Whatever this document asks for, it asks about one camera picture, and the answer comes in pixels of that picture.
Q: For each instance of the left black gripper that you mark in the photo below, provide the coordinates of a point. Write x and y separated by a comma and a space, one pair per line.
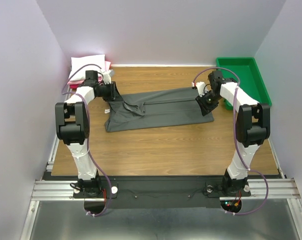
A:
112, 94

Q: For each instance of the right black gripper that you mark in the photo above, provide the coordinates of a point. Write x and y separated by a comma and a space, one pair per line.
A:
205, 108

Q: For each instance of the dark grey t-shirt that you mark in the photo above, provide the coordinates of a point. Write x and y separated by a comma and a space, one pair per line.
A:
164, 108

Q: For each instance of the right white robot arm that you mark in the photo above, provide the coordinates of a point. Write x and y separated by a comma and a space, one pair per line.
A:
251, 123

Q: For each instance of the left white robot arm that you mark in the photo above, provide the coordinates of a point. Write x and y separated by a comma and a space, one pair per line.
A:
72, 123

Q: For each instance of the pink folded t-shirt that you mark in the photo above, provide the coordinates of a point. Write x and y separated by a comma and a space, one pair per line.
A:
106, 65

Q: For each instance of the red folded t-shirt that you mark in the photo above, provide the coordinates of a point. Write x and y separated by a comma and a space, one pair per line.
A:
73, 86

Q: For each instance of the white folded t-shirt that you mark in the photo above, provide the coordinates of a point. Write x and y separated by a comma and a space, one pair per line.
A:
95, 60

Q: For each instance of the green plastic tray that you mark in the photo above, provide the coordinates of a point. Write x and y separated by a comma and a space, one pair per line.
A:
251, 80

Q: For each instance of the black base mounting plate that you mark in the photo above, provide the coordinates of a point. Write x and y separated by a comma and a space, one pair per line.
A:
164, 192

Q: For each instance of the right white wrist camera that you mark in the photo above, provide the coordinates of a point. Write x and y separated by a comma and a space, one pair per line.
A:
201, 88

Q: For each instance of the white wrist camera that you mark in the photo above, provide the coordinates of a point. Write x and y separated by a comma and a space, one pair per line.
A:
201, 88
107, 76

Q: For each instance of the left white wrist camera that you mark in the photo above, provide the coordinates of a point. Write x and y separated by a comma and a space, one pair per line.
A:
107, 76

